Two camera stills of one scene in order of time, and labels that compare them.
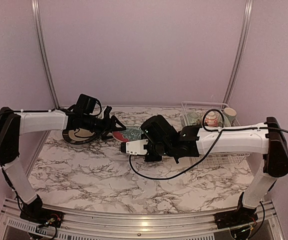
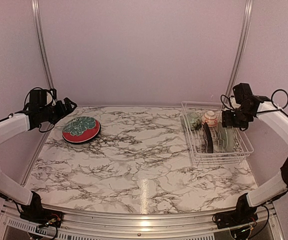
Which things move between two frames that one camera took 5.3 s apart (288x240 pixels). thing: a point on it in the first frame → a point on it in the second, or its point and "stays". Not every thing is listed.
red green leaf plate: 129,134 → 80,129
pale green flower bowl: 194,119 stays
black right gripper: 153,159 → 227,120
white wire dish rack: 199,114 stays
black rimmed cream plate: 78,136 stays
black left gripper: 111,126 → 62,112
